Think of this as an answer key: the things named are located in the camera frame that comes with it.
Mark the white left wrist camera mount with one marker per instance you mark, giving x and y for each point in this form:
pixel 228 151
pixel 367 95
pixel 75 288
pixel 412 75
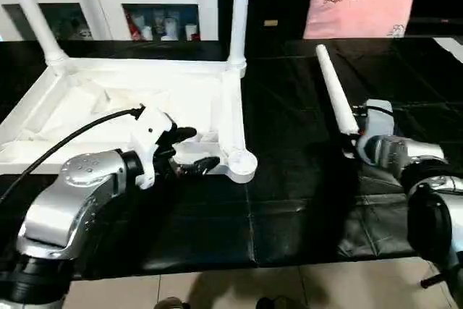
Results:
pixel 152 131

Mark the red and white carton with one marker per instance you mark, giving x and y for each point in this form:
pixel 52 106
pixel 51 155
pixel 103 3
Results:
pixel 134 25

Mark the white plastic table leg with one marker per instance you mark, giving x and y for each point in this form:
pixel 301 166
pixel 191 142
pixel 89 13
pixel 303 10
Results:
pixel 336 88
pixel 36 16
pixel 240 8

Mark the white plastic table top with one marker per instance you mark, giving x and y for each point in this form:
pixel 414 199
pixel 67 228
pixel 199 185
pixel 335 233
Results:
pixel 224 106

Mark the black tripod stand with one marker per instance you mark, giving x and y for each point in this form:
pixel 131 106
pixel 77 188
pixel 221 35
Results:
pixel 432 280

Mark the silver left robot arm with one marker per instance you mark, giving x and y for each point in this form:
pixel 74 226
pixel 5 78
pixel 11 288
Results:
pixel 72 197

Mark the dark left robot foot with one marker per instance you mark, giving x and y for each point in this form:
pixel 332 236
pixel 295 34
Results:
pixel 173 303

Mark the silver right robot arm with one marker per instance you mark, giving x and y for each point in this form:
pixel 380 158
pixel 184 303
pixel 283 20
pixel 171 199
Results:
pixel 427 150

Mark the white flat board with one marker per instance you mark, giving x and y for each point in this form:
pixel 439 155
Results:
pixel 452 46

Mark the small yellow label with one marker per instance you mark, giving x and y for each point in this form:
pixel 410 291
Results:
pixel 268 22

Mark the pink pillow with print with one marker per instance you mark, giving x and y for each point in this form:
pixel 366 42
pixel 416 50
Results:
pixel 358 8

